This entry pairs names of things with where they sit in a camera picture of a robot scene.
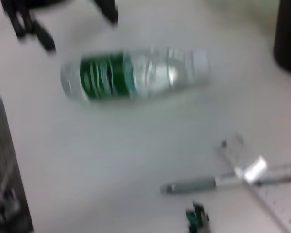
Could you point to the grey ribbed metal column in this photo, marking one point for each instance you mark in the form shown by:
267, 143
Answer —
2, 145

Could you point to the grey and white pen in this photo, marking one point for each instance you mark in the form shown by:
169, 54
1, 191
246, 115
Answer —
191, 185

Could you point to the clear water bottle green label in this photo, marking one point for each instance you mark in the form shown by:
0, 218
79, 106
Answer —
135, 75

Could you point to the clear plastic ruler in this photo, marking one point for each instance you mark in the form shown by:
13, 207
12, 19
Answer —
281, 206

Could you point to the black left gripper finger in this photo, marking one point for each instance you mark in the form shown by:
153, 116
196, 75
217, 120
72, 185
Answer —
109, 12
36, 26

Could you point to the black mesh pen cup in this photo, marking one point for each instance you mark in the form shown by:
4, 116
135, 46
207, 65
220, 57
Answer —
288, 36

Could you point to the green plastic wrapper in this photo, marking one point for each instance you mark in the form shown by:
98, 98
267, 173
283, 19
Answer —
196, 216

